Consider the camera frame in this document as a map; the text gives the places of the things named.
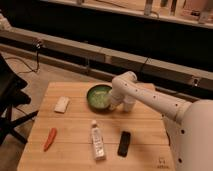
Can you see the black office chair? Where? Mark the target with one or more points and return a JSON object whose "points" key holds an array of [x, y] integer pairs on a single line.
{"points": [[11, 95]]}

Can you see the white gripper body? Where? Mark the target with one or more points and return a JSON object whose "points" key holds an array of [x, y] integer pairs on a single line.
{"points": [[113, 103]]}

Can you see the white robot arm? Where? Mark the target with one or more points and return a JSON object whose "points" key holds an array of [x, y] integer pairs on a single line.
{"points": [[195, 119]]}

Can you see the green ceramic bowl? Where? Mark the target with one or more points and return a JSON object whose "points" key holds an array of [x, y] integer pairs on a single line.
{"points": [[98, 97]]}

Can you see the orange carrot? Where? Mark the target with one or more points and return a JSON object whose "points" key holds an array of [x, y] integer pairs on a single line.
{"points": [[50, 139]]}

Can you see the black remote control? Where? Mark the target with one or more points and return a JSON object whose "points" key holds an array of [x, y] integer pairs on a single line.
{"points": [[124, 144]]}

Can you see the white rectangular sponge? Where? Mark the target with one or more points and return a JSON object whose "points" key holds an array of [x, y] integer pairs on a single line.
{"points": [[61, 104]]}

